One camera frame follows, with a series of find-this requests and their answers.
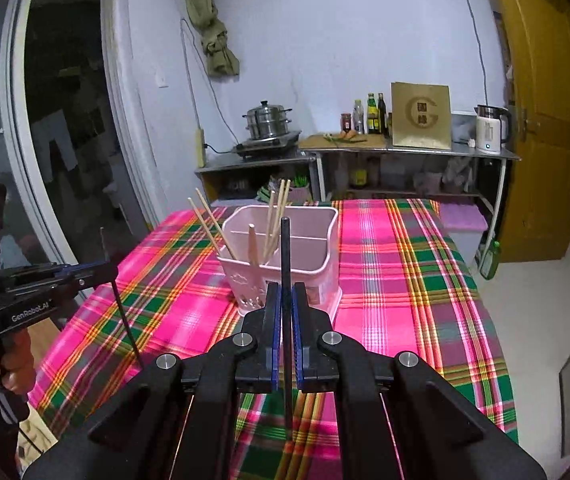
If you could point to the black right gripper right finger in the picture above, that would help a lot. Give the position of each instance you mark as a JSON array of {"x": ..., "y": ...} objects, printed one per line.
[{"x": 315, "y": 372}]

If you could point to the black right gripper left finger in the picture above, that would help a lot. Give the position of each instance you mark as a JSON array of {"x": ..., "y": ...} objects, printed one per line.
[{"x": 258, "y": 370}]

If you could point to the black chopstick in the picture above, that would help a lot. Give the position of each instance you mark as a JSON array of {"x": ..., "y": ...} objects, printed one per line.
[
  {"x": 118, "y": 299},
  {"x": 286, "y": 315}
]

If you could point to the wooden chopstick short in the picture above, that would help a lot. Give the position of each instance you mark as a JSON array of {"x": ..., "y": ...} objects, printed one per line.
[{"x": 275, "y": 219}]

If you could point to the wooden chopstick tip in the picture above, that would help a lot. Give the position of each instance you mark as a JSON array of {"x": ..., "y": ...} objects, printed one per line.
[{"x": 285, "y": 204}]

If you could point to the light wooden chopstick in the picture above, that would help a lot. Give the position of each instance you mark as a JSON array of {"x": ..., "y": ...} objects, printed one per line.
[{"x": 253, "y": 257}]

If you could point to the wooden chopstick crossed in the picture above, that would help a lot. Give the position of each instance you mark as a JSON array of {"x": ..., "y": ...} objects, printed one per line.
[{"x": 214, "y": 221}]

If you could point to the metal kitchen shelf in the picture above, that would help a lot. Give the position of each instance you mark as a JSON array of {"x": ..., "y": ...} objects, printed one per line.
[{"x": 461, "y": 175}]

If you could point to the person's left hand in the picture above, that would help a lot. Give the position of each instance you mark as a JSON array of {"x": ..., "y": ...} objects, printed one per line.
[{"x": 17, "y": 366}]

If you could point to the pink plaid tablecloth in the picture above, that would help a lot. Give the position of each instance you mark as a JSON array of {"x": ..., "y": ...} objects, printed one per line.
[{"x": 405, "y": 287}]

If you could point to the black induction cooker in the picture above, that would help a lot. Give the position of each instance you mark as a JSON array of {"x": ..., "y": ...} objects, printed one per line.
[{"x": 268, "y": 147}]

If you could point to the white power strip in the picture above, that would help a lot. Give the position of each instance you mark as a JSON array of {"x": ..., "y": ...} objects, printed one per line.
[{"x": 200, "y": 148}]

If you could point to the stainless steel steamer pot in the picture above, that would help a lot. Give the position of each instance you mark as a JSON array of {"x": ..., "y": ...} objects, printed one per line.
[{"x": 267, "y": 121}]

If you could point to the red lidded jar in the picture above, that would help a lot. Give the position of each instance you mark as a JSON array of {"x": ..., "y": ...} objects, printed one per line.
[{"x": 346, "y": 122}]

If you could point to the clear bottle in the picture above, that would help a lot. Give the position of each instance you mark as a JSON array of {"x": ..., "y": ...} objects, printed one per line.
[{"x": 358, "y": 117}]

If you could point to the green glass bottle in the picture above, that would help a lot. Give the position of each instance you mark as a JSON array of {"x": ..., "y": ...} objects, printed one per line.
[{"x": 372, "y": 115}]

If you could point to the dark sauce bottle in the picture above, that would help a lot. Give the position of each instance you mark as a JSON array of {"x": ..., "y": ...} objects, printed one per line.
[{"x": 382, "y": 114}]

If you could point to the gold gift box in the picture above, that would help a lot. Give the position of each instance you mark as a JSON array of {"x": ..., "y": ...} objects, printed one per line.
[{"x": 421, "y": 116}]

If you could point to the white electric kettle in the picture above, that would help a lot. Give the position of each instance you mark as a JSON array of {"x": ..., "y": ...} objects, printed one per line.
[{"x": 493, "y": 125}]

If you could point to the olive hanging cloth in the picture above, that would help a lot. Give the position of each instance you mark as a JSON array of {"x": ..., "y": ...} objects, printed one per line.
[{"x": 220, "y": 60}]

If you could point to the yellow wooden door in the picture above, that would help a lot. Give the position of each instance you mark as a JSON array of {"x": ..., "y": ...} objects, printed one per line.
[{"x": 536, "y": 221}]

